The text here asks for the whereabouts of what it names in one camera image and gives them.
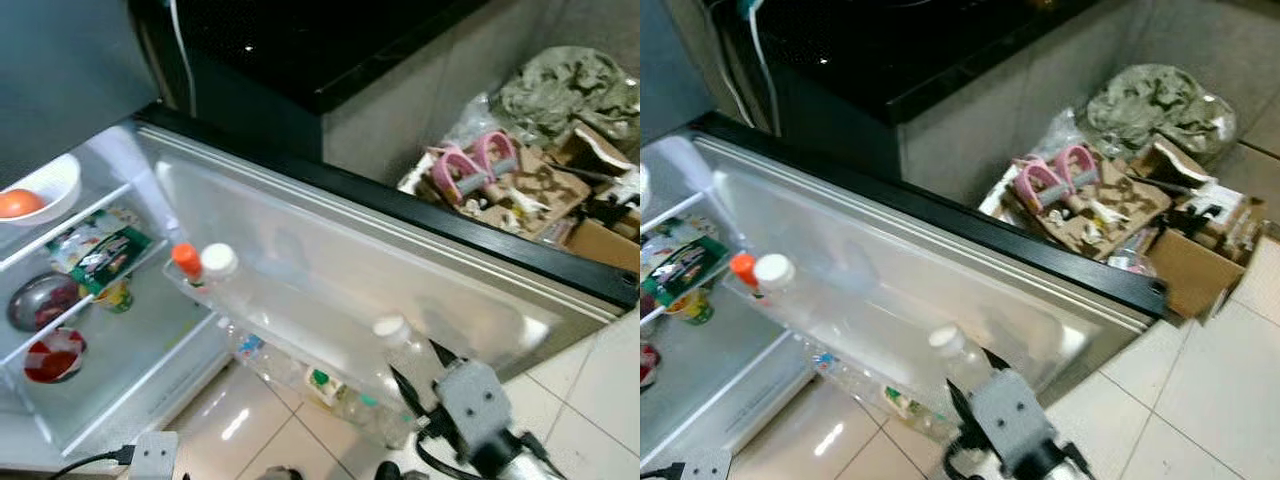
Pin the glass fridge shelf white trim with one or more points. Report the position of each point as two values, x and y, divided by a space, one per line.
100 198
88 314
672 205
140 360
655 322
740 380

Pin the clear bottle door shelf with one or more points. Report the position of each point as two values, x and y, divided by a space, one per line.
280 385
860 405

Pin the grey fridge lower door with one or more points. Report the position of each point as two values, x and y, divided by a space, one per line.
330 250
900 260

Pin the green snack packet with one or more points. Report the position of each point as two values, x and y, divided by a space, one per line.
690 278
112 262

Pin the pink slipper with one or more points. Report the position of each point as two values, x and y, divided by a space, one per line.
452 175
1078 165
1035 188
497 155

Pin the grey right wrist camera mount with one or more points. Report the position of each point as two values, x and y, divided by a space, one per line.
475 405
1008 412

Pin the orange fruit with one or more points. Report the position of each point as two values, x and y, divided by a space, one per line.
20 203

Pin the brown cardboard tray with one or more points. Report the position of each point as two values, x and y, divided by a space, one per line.
1130 210
545 195

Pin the clear textured door shelf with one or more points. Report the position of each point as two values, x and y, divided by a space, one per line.
290 330
860 345

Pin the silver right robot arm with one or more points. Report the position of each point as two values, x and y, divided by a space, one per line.
520 465
1050 468

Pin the orange capped sauce bottle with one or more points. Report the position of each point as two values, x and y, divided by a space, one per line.
186 258
743 268

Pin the water bottle blue label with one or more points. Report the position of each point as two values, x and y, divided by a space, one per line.
828 362
250 348

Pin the clear plastic bag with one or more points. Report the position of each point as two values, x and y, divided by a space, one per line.
470 120
1062 135

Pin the white printed packet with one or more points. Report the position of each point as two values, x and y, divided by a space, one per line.
690 232
75 232

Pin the torn cardboard piece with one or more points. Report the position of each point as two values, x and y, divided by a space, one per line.
1180 165
600 150

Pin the metal bowl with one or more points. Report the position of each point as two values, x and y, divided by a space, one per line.
40 300

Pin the red and white bowl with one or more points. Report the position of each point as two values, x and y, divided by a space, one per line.
55 355
647 365

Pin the camouflage fabric bag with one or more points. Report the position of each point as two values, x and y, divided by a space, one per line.
1160 110
570 95

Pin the Peel Fresh juice carton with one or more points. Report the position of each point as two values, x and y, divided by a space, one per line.
322 385
900 402

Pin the yellow green jar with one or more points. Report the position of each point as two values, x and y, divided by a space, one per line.
115 297
695 308

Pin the grey two-door fridge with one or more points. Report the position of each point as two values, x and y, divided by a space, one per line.
665 60
60 60

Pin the clear bottle green cap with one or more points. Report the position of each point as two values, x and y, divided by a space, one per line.
938 420
366 412
400 432

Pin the clear bottle white cap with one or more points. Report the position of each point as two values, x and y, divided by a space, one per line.
392 330
218 262
945 340
773 272

